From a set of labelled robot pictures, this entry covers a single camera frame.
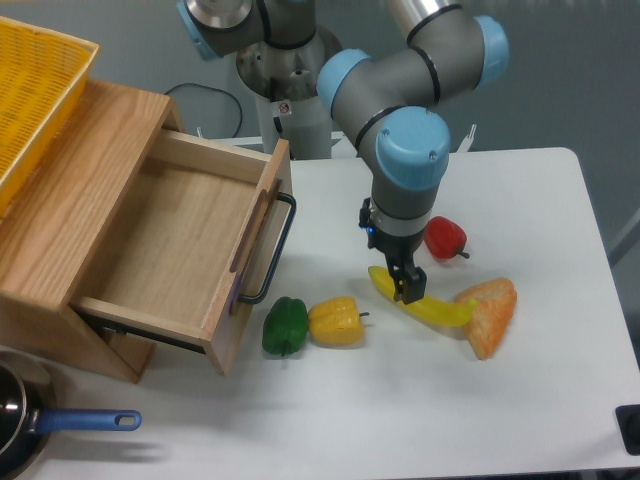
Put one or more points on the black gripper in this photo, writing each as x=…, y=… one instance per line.
x=397, y=239

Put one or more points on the yellow toy banana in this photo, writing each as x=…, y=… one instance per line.
x=428, y=309

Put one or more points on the yellow toy bell pepper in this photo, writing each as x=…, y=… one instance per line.
x=336, y=322

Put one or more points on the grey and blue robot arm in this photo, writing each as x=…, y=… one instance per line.
x=386, y=107

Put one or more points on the red toy bell pepper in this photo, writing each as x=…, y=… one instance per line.
x=445, y=239

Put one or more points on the orange toy fruit wedge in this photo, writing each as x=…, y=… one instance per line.
x=496, y=302

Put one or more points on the green toy bell pepper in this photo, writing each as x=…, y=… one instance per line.
x=285, y=327

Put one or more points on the open wooden drawer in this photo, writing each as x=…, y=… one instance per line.
x=196, y=229

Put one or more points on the black object at table edge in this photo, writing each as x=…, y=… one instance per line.
x=628, y=417

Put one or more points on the wooden drawer cabinet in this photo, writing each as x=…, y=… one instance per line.
x=55, y=225

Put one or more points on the yellow plastic basket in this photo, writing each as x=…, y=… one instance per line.
x=43, y=74

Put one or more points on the black metal drawer handle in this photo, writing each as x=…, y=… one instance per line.
x=276, y=254

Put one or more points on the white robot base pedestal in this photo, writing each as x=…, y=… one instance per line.
x=283, y=83

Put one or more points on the black pan with blue handle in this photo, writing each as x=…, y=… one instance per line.
x=30, y=414

